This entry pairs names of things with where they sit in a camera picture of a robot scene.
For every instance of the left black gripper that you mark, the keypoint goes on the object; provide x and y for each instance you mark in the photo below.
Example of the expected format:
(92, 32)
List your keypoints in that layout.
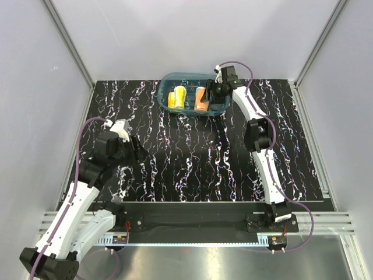
(139, 151)

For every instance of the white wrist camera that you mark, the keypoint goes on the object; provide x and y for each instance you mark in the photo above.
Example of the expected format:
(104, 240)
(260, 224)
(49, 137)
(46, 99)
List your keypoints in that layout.
(120, 127)
(218, 72)

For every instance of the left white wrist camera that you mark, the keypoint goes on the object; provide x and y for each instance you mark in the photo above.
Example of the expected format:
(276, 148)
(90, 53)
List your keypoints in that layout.
(120, 127)

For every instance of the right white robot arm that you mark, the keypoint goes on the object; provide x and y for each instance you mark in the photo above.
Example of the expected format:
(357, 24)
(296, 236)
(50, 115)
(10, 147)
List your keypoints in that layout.
(259, 138)

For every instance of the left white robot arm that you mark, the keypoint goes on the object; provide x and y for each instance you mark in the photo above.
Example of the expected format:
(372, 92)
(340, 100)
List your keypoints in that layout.
(57, 255)

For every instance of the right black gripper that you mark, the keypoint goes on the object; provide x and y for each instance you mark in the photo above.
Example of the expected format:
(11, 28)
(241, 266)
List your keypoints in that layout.
(210, 87)

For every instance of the orange dotted towel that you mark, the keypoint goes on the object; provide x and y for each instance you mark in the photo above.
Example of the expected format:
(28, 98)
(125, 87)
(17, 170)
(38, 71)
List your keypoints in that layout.
(201, 103)

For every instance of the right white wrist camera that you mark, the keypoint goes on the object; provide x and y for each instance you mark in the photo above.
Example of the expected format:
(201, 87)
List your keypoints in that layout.
(218, 72)

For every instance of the yellow patterned towel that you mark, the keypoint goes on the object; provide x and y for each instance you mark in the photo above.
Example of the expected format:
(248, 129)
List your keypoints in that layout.
(176, 98)

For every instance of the teal plastic basin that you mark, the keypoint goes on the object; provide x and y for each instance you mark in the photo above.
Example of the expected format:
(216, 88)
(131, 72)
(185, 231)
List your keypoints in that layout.
(190, 81)

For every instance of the aluminium front rail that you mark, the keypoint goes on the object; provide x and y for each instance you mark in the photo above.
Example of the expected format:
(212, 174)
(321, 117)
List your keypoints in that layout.
(225, 234)

